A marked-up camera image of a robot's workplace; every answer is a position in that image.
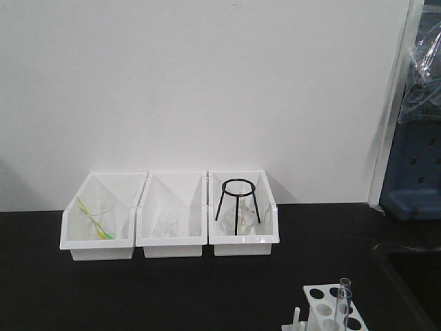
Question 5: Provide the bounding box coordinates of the white storage bin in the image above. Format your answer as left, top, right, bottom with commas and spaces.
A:
135, 171, 208, 259
207, 170, 280, 257
59, 172, 147, 261

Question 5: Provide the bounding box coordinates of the white right storage bin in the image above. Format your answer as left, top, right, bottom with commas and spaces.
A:
207, 170, 280, 257

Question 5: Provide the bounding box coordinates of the white test tube rack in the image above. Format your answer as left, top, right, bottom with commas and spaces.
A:
281, 283, 368, 330

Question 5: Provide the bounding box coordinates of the clear plastic bag of pegs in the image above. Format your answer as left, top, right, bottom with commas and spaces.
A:
398, 22, 440, 123

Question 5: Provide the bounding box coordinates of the small clear glass beaker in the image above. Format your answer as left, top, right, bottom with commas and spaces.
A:
158, 212, 179, 237

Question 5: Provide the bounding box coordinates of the clear glass test tube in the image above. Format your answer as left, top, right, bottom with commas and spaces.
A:
340, 277, 352, 307

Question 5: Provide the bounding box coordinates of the clear glass flask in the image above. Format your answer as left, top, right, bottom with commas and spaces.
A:
222, 181, 257, 235

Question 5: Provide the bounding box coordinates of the black wire tripod stand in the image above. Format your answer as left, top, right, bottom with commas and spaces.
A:
215, 178, 261, 236

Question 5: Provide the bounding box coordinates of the black lab sink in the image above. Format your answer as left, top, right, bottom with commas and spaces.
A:
372, 243, 440, 330

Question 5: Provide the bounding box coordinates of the blue grey pegboard drying rack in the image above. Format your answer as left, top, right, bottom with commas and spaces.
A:
380, 1, 440, 221

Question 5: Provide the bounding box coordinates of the white middle storage bin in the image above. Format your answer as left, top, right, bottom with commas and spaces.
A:
135, 171, 208, 259

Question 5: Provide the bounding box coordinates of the white left storage bin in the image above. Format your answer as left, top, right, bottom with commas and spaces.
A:
59, 172, 147, 261

